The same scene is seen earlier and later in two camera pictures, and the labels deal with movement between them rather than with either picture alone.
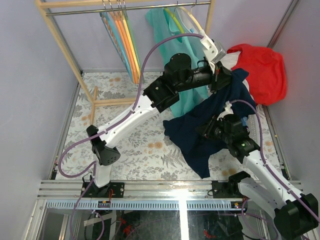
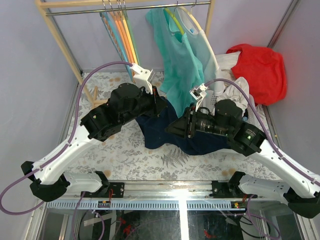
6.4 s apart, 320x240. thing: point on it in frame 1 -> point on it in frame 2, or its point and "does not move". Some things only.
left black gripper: x=221 y=74 -> x=158 y=102
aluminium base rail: x=193 y=195 does not move
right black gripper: x=205 y=129 -> x=187 y=123
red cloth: x=266 y=75 does not move
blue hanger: x=104 y=15 does not move
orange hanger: x=118 y=18 does not move
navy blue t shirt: x=194 y=150 -> x=152 y=128
